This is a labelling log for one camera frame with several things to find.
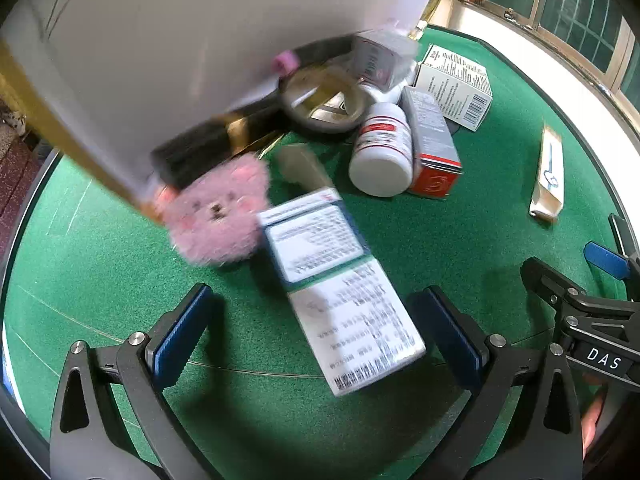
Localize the window with brown frame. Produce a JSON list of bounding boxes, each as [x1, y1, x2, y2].
[[462, 0, 640, 106]]

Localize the long white ointment box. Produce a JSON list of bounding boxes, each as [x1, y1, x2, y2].
[[529, 122, 566, 223]]

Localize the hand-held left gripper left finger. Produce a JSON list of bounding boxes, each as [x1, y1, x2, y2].
[[49, 282, 216, 480]]

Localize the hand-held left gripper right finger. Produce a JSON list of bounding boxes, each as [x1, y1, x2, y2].
[[410, 285, 586, 480]]

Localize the silver red medicine box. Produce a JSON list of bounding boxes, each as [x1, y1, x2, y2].
[[400, 85, 463, 202]]

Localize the black marker pink cap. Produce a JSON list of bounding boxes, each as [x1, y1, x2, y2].
[[272, 35, 361, 73]]

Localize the plain white pill bottle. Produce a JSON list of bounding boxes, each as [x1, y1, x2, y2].
[[360, 82, 406, 108]]

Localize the white pill bottle red label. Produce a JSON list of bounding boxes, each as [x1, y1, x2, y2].
[[348, 102, 416, 198]]

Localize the blue white medicine box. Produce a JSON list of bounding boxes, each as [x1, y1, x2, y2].
[[257, 187, 428, 398]]

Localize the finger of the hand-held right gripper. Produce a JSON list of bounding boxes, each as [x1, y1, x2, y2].
[[521, 257, 640, 321], [584, 214, 640, 281]]

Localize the pink and white medicine box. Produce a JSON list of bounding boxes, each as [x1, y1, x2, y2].
[[350, 27, 421, 91]]

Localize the black gold-banded tube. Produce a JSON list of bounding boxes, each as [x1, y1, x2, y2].
[[150, 110, 286, 193]]

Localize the person's right hand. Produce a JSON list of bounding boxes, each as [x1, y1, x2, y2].
[[581, 392, 610, 461]]

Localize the white gold-edged cardboard box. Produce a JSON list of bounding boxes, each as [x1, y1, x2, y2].
[[0, 0, 463, 226]]

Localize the large cream medicine box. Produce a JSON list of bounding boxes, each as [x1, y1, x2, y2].
[[412, 42, 493, 133]]

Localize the black tape roll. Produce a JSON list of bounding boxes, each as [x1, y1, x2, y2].
[[277, 67, 371, 137]]

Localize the pink plush toy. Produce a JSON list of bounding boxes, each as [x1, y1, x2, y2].
[[152, 152, 273, 266]]

